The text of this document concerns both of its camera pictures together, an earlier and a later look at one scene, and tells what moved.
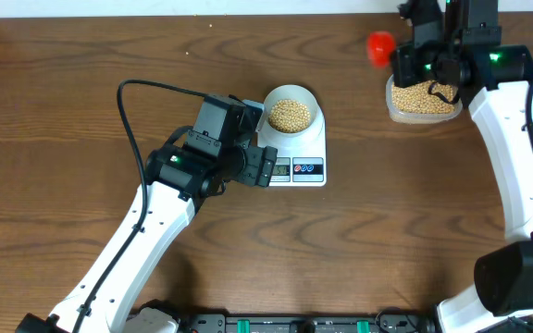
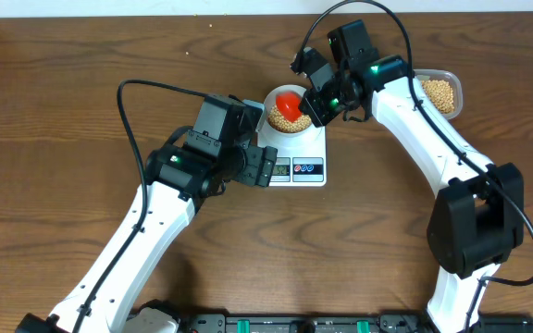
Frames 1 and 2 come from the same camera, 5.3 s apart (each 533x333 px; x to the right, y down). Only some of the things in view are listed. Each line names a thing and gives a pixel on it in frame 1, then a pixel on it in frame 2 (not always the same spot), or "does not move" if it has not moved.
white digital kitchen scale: [300, 161] does not move
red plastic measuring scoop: [380, 45] -> [289, 103]
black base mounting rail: [311, 323] does not move
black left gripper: [257, 166] does not move
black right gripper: [401, 60] -> [311, 104]
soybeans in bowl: [289, 117] does not move
